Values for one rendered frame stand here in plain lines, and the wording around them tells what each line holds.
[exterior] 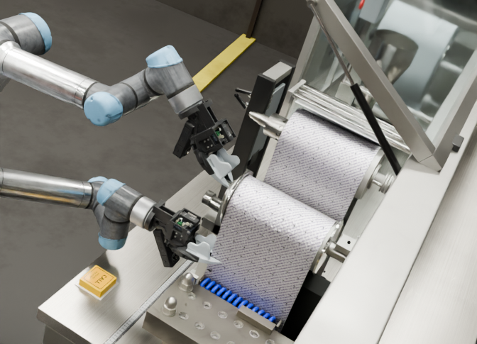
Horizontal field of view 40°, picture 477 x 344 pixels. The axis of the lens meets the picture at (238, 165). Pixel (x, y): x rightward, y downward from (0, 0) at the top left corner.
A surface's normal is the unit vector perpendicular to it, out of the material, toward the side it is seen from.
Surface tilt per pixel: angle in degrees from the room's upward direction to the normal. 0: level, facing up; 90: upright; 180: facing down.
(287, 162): 92
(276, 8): 90
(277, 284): 90
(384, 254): 0
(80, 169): 0
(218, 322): 0
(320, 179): 92
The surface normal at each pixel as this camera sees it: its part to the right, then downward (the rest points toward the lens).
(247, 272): -0.44, 0.40
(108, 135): 0.27, -0.79
